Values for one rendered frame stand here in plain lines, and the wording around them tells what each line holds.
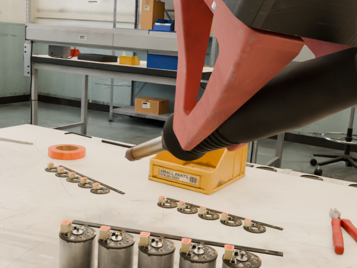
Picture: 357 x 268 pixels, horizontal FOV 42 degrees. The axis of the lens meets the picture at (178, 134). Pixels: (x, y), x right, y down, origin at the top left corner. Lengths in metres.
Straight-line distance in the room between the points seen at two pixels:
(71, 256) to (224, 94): 0.20
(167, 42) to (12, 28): 3.62
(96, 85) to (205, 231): 5.42
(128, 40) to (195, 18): 2.86
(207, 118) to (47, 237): 0.33
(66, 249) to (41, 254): 0.12
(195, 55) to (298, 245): 0.34
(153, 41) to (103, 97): 2.96
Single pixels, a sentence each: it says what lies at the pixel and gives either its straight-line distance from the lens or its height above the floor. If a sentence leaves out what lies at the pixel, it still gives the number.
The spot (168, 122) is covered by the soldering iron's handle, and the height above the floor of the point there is 0.91.
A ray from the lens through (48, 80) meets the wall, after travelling 6.38.
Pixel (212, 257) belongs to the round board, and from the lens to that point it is 0.31.
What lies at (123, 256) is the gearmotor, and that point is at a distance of 0.32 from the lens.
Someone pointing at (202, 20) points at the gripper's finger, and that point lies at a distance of 0.18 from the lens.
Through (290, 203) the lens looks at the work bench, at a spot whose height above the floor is 0.75.
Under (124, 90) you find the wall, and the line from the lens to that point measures 5.64.
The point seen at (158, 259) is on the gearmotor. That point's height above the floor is 0.81.
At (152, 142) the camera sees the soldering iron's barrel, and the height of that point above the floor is 0.89.
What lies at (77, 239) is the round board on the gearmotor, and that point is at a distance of 0.32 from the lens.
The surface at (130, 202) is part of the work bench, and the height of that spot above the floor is 0.75.
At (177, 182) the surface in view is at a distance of 0.63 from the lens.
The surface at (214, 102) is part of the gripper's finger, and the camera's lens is 0.16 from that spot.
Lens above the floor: 0.95
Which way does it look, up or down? 12 degrees down
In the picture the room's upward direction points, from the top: 4 degrees clockwise
